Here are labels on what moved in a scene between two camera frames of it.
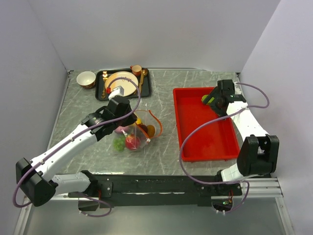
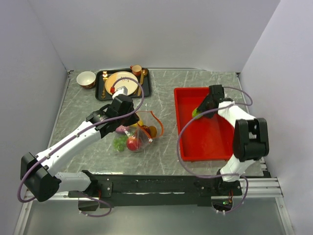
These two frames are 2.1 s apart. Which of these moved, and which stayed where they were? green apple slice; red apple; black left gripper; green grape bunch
Moved: green apple slice
Stayed: green grape bunch; red apple; black left gripper
